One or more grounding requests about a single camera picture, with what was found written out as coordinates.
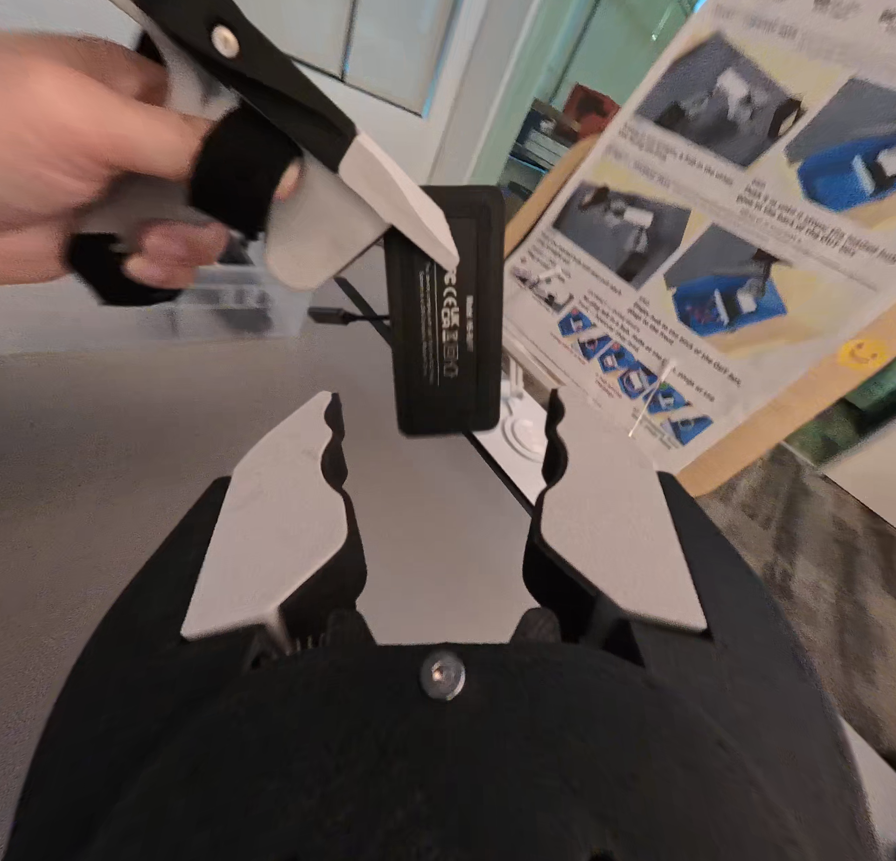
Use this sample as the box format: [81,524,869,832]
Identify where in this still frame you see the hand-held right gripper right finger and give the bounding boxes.
[523,387,709,650]

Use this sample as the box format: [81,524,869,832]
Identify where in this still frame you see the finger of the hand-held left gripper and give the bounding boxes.
[339,131,461,271]

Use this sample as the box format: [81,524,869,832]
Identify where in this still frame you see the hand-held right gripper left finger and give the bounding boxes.
[181,390,370,657]

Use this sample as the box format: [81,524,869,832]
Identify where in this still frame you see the black usb cable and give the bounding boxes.
[308,305,390,327]

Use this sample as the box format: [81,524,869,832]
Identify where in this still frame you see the black usb hub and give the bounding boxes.
[384,185,506,436]

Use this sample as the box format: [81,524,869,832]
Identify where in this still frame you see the clear plastic storage container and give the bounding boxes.
[170,260,312,338]

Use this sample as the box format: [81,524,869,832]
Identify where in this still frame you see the person's left hand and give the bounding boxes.
[0,31,305,289]

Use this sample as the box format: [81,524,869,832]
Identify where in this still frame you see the glass partition panel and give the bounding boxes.
[276,0,484,118]

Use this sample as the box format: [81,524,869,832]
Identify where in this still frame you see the white round desk grommet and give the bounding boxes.
[498,413,548,459]

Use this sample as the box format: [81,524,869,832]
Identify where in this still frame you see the white thin stick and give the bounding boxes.
[628,359,679,439]

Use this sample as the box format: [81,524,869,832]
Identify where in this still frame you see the brown cardboard board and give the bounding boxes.
[503,136,896,499]

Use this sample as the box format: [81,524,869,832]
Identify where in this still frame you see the red box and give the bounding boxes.
[560,82,623,134]

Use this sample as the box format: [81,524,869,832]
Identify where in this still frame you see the yellow smiley sticker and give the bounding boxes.
[839,336,889,372]

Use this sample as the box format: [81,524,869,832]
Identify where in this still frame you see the printed instruction sheet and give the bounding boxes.
[504,0,896,457]

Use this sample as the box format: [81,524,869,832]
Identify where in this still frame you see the thin black cable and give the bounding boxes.
[333,276,392,348]

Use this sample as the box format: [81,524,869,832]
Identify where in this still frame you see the black hub cable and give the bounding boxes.
[461,427,540,520]

